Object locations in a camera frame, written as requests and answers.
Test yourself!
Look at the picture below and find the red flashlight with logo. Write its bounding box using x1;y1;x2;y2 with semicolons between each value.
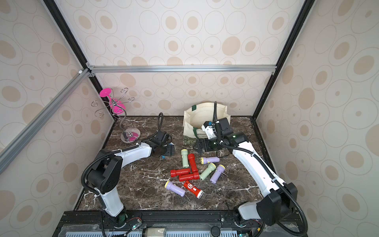
184;181;204;199

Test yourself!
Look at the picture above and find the cream green tote bag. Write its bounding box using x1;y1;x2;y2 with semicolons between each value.
183;102;215;146

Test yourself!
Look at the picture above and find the green flashlight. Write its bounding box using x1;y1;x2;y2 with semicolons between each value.
181;149;190;168
199;163;216;180

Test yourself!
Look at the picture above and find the aluminium frame rail left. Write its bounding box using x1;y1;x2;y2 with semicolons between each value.
1;68;89;173

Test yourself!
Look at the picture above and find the purple flashlight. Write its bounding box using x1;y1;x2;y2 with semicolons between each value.
165;181;185;197
210;165;226;184

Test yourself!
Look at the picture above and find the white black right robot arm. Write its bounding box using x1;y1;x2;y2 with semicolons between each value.
195;102;308;237

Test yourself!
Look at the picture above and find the aluminium frame rail back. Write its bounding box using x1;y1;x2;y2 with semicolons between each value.
89;64;277;74

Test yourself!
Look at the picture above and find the red flashlight lower horizontal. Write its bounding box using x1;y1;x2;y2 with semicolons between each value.
179;172;200;182

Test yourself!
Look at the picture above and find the green flashlight upper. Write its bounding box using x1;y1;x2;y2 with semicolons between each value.
181;149;190;168

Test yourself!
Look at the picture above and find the red flashlight upper right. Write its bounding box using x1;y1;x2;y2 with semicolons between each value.
188;154;198;173

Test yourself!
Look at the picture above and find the red flashlight horizontal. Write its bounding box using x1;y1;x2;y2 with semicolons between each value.
170;168;191;177
179;172;200;182

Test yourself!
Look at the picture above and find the green flashlight right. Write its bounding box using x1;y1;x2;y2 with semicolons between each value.
199;163;216;180

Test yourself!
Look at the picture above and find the purple flashlight right horizontal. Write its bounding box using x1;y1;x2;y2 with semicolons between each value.
200;157;220;165

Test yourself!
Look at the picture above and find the red flashlight middle horizontal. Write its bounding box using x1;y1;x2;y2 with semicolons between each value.
170;168;191;177

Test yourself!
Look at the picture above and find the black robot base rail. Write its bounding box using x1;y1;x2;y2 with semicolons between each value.
53;209;290;237

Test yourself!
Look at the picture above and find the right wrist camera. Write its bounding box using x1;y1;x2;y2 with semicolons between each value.
201;121;217;140

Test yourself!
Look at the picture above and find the purple flashlight far right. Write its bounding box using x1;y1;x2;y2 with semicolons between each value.
210;165;226;184

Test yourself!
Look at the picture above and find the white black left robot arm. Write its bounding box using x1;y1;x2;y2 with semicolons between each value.
81;113;175;221

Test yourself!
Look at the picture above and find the aluminium frame rail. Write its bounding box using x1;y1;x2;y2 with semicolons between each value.
1;68;89;173
89;64;277;74

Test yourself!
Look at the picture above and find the purple flashlight bottom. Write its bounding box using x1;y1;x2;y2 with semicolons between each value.
165;181;185;197

